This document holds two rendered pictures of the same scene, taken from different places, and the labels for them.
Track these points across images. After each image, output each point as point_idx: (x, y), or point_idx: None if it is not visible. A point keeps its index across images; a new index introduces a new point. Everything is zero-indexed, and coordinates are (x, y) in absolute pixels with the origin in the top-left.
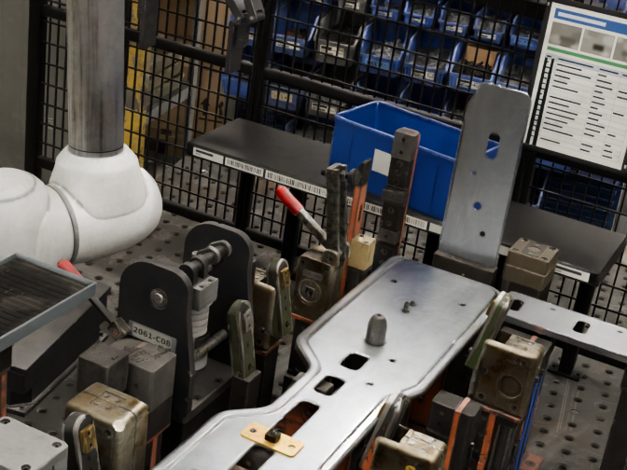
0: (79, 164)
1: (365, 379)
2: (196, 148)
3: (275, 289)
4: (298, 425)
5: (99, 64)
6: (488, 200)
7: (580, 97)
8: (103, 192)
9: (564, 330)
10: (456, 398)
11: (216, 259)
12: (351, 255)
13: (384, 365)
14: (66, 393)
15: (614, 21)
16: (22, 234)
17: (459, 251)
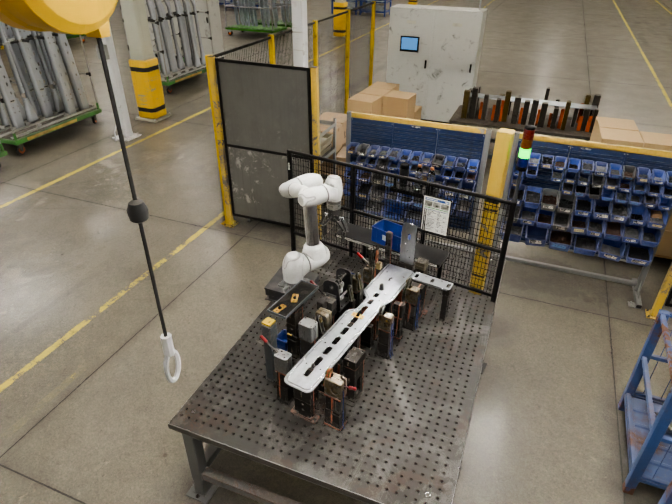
0: (309, 248)
1: (378, 299)
2: (337, 235)
3: (357, 279)
4: (364, 310)
5: (312, 225)
6: (409, 249)
7: (434, 218)
8: (315, 254)
9: (427, 282)
10: (399, 302)
11: (343, 277)
12: (376, 266)
13: (383, 295)
14: (311, 302)
15: (440, 200)
16: (298, 267)
17: (404, 261)
